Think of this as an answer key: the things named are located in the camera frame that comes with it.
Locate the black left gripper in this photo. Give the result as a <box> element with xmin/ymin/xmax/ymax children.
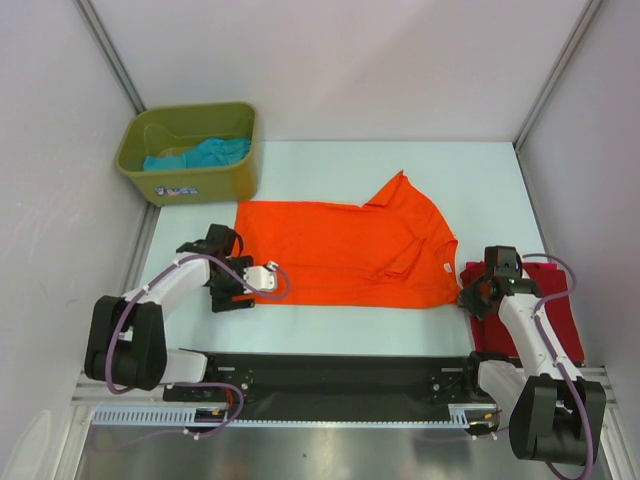
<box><xmin>210</xmin><ymin>256</ymin><xmax>254</xmax><ymax>312</ymax></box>

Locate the orange t shirt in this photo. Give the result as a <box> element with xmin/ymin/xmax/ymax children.
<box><xmin>234</xmin><ymin>172</ymin><xmax>459</xmax><ymax>309</ymax></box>

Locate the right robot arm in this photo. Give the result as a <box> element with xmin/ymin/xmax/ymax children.
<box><xmin>458</xmin><ymin>245</ymin><xmax>606</xmax><ymax>471</ymax></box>

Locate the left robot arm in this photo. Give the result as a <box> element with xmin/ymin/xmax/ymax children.
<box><xmin>84</xmin><ymin>224</ymin><xmax>255</xmax><ymax>400</ymax></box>

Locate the folded pink cloth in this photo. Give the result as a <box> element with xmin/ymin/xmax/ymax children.
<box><xmin>536</xmin><ymin>263</ymin><xmax>558</xmax><ymax>270</ymax></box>

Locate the folded red t shirt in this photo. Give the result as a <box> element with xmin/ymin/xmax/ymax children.
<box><xmin>460</xmin><ymin>262</ymin><xmax>585</xmax><ymax>366</ymax></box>

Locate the teal t shirt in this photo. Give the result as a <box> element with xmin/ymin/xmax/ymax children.
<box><xmin>142</xmin><ymin>138</ymin><xmax>252</xmax><ymax>172</ymax></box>

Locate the olive green plastic bin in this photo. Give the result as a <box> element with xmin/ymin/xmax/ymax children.
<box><xmin>115</xmin><ymin>102</ymin><xmax>260</xmax><ymax>206</ymax></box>

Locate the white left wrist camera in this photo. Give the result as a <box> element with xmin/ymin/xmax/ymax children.
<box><xmin>243</xmin><ymin>261</ymin><xmax>279</xmax><ymax>293</ymax></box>

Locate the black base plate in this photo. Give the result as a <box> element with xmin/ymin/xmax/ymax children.
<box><xmin>163</xmin><ymin>352</ymin><xmax>496</xmax><ymax>423</ymax></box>

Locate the slotted cable duct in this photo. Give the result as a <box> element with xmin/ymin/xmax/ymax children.
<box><xmin>93</xmin><ymin>404</ymin><xmax>500</xmax><ymax>429</ymax></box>

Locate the aluminium rail frame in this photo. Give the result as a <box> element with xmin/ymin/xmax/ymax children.
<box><xmin>71</xmin><ymin>367</ymin><xmax>617</xmax><ymax>406</ymax></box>

